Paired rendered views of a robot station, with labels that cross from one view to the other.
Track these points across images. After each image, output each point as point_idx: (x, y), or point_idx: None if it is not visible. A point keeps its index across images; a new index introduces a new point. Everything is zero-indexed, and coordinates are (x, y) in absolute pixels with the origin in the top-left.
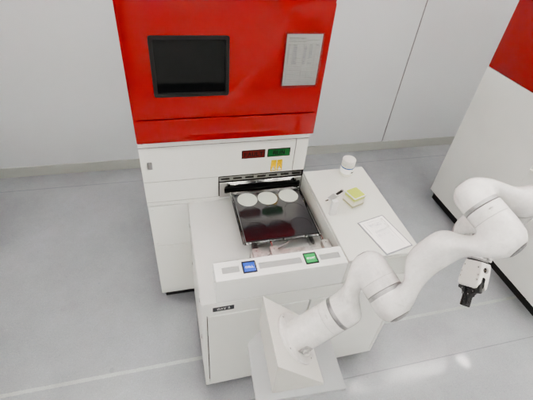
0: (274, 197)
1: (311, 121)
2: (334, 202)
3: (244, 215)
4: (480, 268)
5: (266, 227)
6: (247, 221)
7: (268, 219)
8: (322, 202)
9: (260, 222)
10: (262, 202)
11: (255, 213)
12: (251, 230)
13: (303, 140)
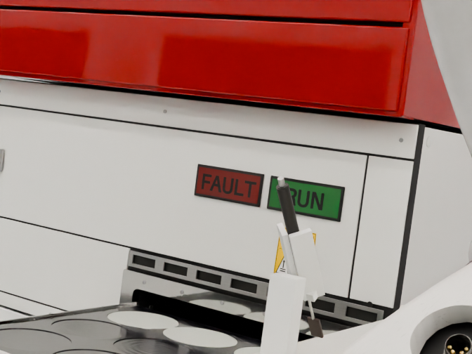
0: (222, 343)
1: (391, 58)
2: (275, 277)
3: (68, 323)
4: (404, 305)
5: (62, 348)
6: (50, 326)
7: (105, 346)
8: (304, 346)
9: (71, 339)
10: (164, 333)
11: (100, 332)
12: (14, 333)
13: (391, 169)
